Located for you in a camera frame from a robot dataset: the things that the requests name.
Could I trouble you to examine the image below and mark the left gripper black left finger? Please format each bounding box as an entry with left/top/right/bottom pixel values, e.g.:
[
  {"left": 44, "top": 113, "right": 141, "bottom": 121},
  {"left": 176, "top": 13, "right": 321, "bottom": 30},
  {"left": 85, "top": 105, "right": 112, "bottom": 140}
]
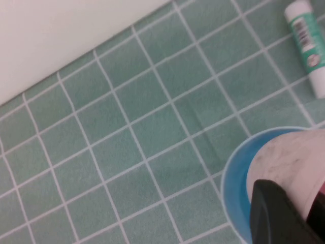
[{"left": 249, "top": 179, "right": 325, "bottom": 244}]

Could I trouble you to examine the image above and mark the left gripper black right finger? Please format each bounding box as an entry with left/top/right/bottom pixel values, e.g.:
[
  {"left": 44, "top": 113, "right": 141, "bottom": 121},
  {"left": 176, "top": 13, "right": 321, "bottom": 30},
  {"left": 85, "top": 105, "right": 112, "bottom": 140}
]
[{"left": 306, "top": 183, "right": 325, "bottom": 236}]

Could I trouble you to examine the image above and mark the pink plastic cup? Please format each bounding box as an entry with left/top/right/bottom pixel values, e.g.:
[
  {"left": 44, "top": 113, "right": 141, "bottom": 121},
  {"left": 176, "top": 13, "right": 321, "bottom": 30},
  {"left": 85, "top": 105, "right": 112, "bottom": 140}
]
[{"left": 245, "top": 129, "right": 325, "bottom": 224}]

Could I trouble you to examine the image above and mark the light blue marbled cup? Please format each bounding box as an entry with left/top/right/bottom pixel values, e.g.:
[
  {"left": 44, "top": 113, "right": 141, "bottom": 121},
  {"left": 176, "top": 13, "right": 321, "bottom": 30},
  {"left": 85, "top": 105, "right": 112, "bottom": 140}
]
[{"left": 220, "top": 126, "right": 313, "bottom": 244}]

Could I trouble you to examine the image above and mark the green white-checked tablecloth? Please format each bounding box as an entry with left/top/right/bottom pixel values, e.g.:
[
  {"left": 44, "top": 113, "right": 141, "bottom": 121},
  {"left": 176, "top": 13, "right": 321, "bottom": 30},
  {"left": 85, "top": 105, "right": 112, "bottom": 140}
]
[{"left": 0, "top": 0, "right": 325, "bottom": 244}]

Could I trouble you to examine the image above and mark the green white glue stick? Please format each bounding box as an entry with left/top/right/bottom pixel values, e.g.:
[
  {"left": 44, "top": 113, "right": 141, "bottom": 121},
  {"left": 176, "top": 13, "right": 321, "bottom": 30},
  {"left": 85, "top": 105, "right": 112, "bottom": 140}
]
[{"left": 283, "top": 0, "right": 325, "bottom": 99}]

